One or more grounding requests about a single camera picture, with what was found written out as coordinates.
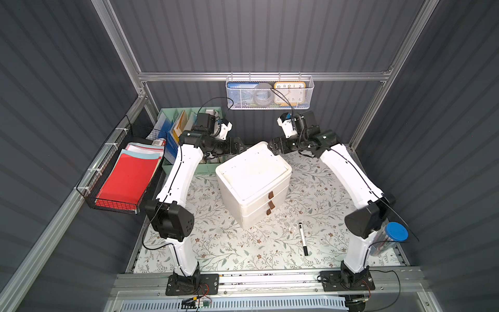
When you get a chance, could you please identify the white plastic drawer unit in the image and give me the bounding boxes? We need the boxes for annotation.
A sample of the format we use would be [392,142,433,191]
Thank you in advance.
[216,141,292,230]

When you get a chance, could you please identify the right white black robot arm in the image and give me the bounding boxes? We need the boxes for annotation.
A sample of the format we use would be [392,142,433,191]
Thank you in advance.
[268,131,394,274]

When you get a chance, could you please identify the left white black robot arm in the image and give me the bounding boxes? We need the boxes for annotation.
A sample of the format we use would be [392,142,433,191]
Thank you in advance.
[142,131,247,280]

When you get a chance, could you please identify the blue box in basket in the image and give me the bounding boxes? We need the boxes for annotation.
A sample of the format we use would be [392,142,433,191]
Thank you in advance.
[226,82,258,109]

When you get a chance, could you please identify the grey tape roll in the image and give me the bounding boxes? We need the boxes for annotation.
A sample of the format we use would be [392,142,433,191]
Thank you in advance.
[253,83,274,107]

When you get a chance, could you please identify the yellow analog clock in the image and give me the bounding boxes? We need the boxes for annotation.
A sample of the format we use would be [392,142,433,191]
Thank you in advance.
[274,81,306,106]

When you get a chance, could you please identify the green plastic file organizer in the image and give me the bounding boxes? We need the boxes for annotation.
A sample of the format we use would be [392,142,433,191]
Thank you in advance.
[147,107,224,174]

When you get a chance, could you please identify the black white marker pen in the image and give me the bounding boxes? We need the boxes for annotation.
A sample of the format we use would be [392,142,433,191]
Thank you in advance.
[298,222,309,257]

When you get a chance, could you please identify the red paper folder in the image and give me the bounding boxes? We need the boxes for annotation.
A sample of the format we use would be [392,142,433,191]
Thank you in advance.
[96,149,162,211]

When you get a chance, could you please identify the blue lid clear jar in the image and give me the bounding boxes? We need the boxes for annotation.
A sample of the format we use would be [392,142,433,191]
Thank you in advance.
[370,222,409,256]

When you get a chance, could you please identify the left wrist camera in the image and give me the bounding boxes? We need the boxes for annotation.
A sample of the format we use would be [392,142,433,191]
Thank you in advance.
[194,112,233,140]

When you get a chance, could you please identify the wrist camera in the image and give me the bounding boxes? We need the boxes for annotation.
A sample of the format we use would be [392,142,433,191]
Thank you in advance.
[194,112,233,140]
[277,110,318,139]

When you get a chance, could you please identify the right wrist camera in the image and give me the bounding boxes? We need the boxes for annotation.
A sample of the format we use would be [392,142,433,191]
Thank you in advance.
[277,110,318,139]

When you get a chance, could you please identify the white wire wall basket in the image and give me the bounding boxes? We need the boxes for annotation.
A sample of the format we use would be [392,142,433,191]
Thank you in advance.
[226,75,314,110]

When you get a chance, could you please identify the black wire tray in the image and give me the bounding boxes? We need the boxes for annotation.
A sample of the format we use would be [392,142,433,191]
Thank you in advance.
[77,118,165,215]

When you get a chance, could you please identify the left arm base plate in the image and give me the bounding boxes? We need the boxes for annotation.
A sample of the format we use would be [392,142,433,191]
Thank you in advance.
[165,273,220,296]

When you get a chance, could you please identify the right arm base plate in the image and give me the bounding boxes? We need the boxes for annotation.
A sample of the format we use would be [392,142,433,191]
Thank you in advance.
[317,270,376,292]

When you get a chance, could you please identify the aluminium mounting rail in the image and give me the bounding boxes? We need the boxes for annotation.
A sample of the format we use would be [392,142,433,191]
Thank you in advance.
[113,266,428,293]

